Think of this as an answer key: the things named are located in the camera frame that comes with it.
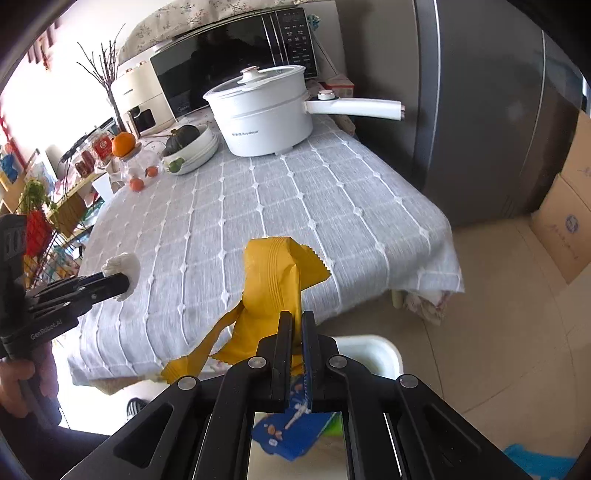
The lower cardboard box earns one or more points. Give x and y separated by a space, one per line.
562 225

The grey checked tablecloth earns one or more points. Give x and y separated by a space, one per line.
372 229

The red label spice jar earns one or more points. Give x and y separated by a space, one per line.
101 143

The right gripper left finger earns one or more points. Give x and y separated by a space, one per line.
199 429

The yellow snack wrapper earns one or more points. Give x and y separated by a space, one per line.
277 270

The large orange fruit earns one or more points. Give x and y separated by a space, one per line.
122 144

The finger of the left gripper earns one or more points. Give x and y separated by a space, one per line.
93 288

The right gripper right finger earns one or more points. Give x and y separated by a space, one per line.
394 429

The small white tissue wad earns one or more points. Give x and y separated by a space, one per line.
127 264

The white electric cooking pot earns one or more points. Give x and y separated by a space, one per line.
270 111

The cream air fryer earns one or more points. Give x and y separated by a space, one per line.
141 101

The white square trash bin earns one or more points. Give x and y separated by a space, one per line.
377 353

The clear glass jar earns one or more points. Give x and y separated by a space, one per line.
135 163

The cardboard box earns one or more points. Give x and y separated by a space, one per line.
577 167
562 225

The dark green squash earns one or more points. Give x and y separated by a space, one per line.
180 138

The dark grey refrigerator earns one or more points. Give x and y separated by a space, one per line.
491 100

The black microwave oven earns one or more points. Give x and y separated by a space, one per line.
198 61

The blue plastic stool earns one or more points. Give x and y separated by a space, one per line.
540 466

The floral cloth microwave cover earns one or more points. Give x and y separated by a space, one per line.
179 17

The black wire rack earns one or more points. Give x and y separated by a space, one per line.
50 254

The white ceramic bowl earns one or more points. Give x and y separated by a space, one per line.
194 155

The dried branches in vase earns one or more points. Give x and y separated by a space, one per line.
103 68

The blue snack package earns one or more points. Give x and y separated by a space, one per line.
292 433

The upper cardboard box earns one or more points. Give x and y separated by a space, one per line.
577 167

